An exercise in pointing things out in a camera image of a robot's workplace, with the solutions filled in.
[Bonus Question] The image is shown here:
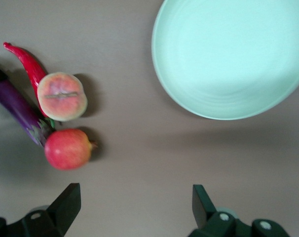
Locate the brown table cover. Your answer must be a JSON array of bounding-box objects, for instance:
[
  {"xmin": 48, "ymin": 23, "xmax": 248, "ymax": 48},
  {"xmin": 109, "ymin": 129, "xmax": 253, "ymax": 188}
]
[{"xmin": 0, "ymin": 0, "xmax": 299, "ymax": 237}]

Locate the pink yellow peach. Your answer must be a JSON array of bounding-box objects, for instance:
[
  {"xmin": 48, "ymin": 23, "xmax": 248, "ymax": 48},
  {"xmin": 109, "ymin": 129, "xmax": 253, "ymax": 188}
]
[{"xmin": 37, "ymin": 72, "xmax": 88, "ymax": 122}]

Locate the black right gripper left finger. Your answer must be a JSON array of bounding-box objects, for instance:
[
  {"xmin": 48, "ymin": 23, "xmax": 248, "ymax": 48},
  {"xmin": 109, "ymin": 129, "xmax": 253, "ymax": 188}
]
[{"xmin": 0, "ymin": 182, "xmax": 81, "ymax": 237}]

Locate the light green plate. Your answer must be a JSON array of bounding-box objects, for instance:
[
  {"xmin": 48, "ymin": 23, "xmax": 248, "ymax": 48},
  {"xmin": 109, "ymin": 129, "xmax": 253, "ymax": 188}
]
[{"xmin": 151, "ymin": 0, "xmax": 299, "ymax": 121}]

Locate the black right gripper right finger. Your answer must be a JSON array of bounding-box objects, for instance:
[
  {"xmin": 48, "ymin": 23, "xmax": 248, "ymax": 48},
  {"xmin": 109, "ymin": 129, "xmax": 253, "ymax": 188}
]
[{"xmin": 188, "ymin": 184, "xmax": 292, "ymax": 237}]

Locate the purple eggplant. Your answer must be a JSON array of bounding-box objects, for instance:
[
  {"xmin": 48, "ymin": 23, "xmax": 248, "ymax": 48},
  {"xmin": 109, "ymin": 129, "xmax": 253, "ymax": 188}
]
[{"xmin": 0, "ymin": 66, "xmax": 53, "ymax": 149}]

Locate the red chili pepper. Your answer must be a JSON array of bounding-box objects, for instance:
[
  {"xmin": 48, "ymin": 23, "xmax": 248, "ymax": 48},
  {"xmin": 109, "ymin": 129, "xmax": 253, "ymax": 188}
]
[{"xmin": 3, "ymin": 41, "xmax": 57, "ymax": 129}]

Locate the red pomegranate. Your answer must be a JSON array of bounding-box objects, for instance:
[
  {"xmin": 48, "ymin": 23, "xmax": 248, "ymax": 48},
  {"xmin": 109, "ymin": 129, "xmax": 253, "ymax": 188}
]
[{"xmin": 44, "ymin": 128, "xmax": 99, "ymax": 171}]

